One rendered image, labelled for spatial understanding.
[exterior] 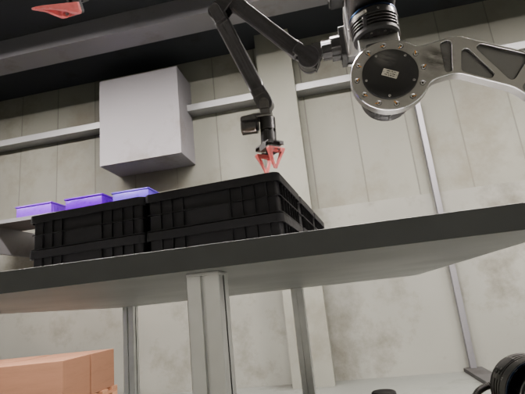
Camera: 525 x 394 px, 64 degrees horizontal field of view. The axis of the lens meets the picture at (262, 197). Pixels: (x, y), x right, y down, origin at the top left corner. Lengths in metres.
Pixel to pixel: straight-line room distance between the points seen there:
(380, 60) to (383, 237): 0.62
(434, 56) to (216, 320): 0.84
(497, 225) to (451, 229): 0.06
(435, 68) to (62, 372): 2.63
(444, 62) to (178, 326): 2.96
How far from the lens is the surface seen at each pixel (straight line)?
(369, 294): 3.36
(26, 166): 4.67
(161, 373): 3.72
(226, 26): 1.66
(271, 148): 1.47
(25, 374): 3.15
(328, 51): 1.57
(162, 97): 3.75
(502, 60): 1.24
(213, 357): 0.75
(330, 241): 0.67
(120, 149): 3.73
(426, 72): 1.18
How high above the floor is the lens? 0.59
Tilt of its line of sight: 14 degrees up
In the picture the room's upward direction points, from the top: 6 degrees counter-clockwise
